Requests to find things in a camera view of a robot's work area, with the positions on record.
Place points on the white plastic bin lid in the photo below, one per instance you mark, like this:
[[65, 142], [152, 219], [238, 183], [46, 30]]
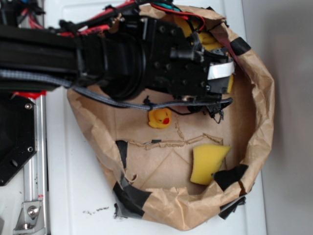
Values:
[[81, 201]]

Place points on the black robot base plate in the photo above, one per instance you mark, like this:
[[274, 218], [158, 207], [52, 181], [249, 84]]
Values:
[[17, 134]]

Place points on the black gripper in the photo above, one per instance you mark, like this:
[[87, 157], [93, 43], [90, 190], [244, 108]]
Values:
[[155, 54]]

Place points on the yellow rubber duck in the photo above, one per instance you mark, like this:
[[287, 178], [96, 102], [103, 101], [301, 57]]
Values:
[[160, 118]]

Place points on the yellow sponge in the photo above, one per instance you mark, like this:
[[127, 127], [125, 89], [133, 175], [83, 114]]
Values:
[[207, 160]]

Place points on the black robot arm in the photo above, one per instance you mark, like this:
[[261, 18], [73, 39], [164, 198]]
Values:
[[84, 60]]

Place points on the yellow cloth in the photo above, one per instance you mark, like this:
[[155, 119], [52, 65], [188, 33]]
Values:
[[188, 26]]

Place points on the brown paper bag tray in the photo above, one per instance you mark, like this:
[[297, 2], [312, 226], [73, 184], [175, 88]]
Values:
[[149, 169]]

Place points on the aluminium rail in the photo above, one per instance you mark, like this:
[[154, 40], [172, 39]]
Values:
[[34, 216]]

